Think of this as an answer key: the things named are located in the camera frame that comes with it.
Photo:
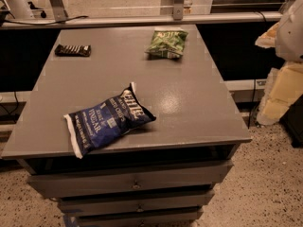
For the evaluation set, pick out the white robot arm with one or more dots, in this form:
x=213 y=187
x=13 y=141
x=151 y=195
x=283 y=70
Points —
x=294 y=14

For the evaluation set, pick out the grey metal rail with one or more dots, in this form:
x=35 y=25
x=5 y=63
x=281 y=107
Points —
x=168 y=20

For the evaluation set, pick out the rxbar chocolate bar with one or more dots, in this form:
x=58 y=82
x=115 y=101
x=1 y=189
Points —
x=73 y=50

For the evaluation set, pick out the top drawer knob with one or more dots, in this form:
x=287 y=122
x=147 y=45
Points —
x=136 y=186

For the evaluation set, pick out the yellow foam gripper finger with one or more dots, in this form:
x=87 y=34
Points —
x=284 y=86

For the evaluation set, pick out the drawer knob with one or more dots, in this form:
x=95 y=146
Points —
x=139 y=209
x=136 y=186

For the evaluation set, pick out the green jalapeno chip bag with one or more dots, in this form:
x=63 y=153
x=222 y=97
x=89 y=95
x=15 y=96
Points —
x=167 y=43

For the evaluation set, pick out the blue kettle chip bag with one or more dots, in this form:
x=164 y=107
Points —
x=99 y=126

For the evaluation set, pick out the grey drawer cabinet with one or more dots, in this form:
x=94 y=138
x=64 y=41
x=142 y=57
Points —
x=119 y=139

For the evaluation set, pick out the white pipe column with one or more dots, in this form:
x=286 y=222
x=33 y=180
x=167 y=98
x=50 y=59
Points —
x=20 y=9

